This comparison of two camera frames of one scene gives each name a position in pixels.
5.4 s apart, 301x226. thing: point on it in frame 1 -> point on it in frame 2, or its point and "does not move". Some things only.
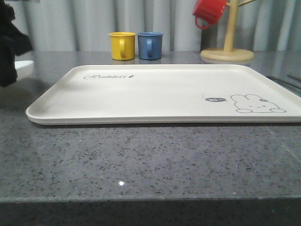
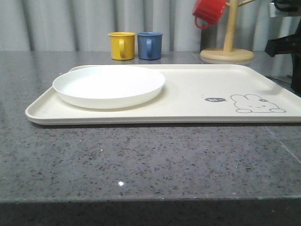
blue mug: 150,44 does not move
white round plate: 24,69 -> 108,87
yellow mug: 122,45 does not move
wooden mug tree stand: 228,53 does not move
